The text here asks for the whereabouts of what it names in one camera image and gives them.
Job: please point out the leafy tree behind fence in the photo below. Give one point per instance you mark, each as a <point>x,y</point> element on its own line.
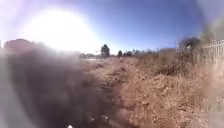
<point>190,42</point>

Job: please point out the white picket fence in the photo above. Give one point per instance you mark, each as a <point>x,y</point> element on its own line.
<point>213,50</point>

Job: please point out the dry brown grass verge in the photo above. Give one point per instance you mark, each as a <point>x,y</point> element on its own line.
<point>163,95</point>

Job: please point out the small dark tree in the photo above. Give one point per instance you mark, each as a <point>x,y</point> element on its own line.
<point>120,53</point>

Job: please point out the tall dark tree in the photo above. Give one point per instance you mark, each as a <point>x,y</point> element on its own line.
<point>105,51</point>

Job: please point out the reddish brown dirt path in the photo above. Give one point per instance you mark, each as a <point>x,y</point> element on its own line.
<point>110,87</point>

